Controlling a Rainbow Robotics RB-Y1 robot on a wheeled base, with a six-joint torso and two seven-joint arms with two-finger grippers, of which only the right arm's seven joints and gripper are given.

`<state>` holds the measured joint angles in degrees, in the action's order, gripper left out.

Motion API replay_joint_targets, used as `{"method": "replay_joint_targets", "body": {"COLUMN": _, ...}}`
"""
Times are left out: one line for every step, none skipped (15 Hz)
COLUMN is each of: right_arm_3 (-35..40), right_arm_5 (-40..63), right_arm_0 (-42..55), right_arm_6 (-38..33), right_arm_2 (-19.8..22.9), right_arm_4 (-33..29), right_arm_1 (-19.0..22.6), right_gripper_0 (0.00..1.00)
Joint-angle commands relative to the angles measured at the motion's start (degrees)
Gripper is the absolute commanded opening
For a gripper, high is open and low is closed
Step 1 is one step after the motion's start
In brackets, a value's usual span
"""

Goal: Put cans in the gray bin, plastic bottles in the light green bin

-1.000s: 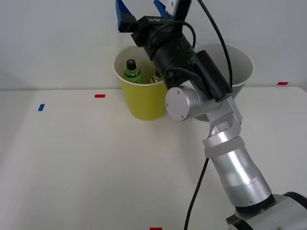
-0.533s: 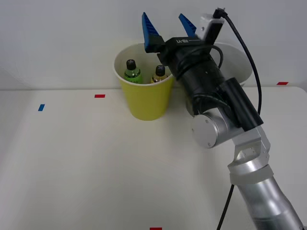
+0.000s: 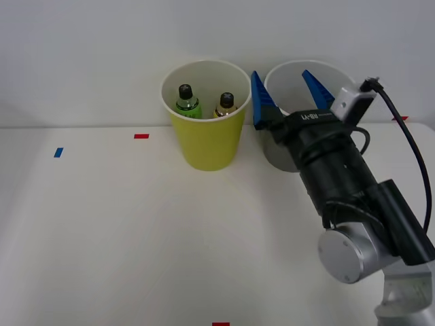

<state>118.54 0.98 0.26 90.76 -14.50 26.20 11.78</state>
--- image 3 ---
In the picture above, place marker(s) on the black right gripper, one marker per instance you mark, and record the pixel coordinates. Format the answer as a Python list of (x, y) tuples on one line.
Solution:
[(319, 136)]

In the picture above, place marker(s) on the green plastic bottle black cap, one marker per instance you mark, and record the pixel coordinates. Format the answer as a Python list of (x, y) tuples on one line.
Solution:
[(189, 106)]

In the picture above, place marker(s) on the silver and black right arm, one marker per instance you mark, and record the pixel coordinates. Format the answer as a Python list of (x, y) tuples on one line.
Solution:
[(343, 183)]

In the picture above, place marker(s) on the grey plastic bin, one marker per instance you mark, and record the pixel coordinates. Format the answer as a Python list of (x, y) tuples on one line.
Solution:
[(289, 88)]

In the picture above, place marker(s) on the yellow plastic bottle black cap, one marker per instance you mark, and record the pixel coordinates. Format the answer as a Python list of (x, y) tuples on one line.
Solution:
[(225, 106)]

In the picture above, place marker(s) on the yellow-green plastic bin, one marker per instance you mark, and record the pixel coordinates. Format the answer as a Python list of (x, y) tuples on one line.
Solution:
[(209, 146)]

